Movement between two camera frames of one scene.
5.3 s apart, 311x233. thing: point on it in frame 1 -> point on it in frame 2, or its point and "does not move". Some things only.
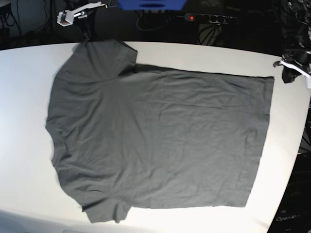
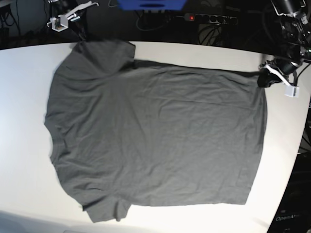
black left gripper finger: x=85 y=28 -> x=79 y=25
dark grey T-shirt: x=126 y=136 does not move
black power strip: x=210 y=18 does not move
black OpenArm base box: x=294 y=215 does not move
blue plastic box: x=152 y=5 does not move
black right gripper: x=302 y=57 -> x=266 y=78
